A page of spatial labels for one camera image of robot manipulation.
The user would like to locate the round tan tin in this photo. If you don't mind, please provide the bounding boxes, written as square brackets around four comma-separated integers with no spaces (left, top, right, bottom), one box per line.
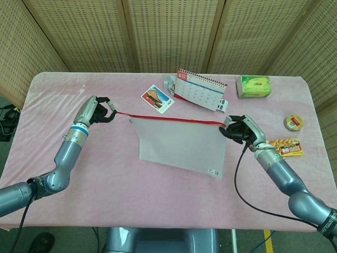
[283,113,304,132]

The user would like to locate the woven bamboo folding screen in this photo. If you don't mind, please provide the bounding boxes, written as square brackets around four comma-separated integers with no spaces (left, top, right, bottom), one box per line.
[0,0,337,144]

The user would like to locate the green tissue pack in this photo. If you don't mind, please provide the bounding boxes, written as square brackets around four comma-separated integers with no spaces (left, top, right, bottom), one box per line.
[235,75,272,99]

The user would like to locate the white grey plastic holder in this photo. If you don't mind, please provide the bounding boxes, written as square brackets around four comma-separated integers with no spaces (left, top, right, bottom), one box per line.
[215,99,230,114]

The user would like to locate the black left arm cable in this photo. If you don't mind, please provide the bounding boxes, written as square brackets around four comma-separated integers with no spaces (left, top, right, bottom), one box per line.
[16,181,38,233]

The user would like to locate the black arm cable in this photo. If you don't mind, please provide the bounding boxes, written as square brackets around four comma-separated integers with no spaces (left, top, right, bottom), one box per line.
[234,143,320,228]
[16,181,38,233]

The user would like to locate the postcard with temple picture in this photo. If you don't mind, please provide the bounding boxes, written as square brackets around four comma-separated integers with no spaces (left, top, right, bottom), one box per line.
[141,84,175,115]

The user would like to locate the clear mesh zipper pouch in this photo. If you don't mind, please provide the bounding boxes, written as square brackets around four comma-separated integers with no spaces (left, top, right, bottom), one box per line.
[115,110,228,180]

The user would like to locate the grey robot torso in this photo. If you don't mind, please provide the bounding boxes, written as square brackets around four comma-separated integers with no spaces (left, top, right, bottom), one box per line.
[104,227,219,253]

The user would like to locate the red white desk calendar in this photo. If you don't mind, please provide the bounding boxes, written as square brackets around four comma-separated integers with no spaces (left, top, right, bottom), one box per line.
[172,69,229,112]

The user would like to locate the blue floor cable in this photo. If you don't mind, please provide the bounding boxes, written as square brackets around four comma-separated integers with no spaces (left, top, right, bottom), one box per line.
[92,227,102,253]

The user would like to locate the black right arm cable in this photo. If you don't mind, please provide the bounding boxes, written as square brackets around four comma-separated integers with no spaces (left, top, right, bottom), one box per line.
[234,143,320,228]

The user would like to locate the black shoe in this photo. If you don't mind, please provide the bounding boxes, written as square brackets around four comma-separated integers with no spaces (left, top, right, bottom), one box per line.
[27,232,56,253]

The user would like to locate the orange yellow snack box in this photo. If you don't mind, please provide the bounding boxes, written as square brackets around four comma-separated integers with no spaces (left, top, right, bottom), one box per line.
[265,138,304,158]

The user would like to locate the pink tablecloth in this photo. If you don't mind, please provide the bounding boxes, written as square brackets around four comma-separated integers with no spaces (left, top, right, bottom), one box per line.
[0,71,335,233]

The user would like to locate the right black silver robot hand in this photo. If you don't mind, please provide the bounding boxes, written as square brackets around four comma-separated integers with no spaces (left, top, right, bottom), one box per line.
[219,114,267,147]

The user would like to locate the black equipment on floor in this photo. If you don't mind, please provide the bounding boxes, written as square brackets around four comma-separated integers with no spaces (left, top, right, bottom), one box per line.
[0,104,21,142]

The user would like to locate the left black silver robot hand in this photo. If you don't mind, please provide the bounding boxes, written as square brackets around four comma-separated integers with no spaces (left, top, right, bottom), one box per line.
[73,95,117,127]

